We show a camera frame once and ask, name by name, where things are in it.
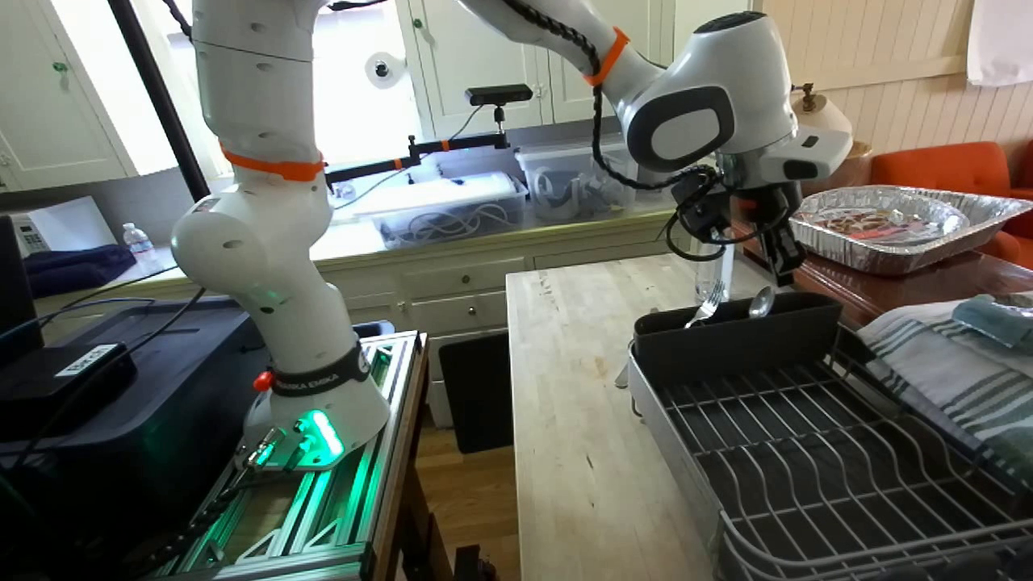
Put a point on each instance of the white hanging cloth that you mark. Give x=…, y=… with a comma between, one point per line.
x=1001, y=42

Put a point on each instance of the black exterior camera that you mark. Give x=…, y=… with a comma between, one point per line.
x=498, y=93

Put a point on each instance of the orange sofa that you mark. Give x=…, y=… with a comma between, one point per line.
x=946, y=164

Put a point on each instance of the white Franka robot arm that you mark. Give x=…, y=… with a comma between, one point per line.
x=268, y=269

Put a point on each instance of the dark brown wooden table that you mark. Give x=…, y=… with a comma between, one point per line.
x=926, y=284

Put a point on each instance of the brass table lamp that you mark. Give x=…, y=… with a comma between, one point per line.
x=807, y=97

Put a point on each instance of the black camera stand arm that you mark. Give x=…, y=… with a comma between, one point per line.
x=421, y=156

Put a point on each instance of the black monitor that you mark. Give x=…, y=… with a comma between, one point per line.
x=17, y=290

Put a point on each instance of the dark grey cutlery caddy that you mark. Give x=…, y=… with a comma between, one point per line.
x=745, y=342

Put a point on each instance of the clear plastic storage bin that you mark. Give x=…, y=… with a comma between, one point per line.
x=464, y=209

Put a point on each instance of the green lit robot base platform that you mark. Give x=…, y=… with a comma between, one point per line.
x=311, y=503

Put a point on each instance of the aluminium foil tray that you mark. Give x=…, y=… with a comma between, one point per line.
x=891, y=230

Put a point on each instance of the dark blue cloth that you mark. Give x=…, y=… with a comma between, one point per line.
x=77, y=269

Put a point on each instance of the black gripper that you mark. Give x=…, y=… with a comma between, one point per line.
x=765, y=203

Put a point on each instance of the black slanted pole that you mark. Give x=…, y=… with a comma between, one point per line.
x=163, y=101

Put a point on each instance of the black controller box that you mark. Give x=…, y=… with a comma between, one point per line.
x=139, y=430

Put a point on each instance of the light blue packet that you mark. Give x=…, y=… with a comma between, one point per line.
x=995, y=319

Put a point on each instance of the white paper roll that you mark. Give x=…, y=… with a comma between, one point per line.
x=385, y=67

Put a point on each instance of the green striped dish towel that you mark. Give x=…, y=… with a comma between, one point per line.
x=956, y=376

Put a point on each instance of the silver fork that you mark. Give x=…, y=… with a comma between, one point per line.
x=701, y=315

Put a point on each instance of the small water bottle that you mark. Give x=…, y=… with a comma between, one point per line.
x=136, y=241

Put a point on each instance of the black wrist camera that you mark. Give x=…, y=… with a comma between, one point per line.
x=701, y=203

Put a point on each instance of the black flat device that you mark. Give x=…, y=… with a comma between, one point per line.
x=59, y=388

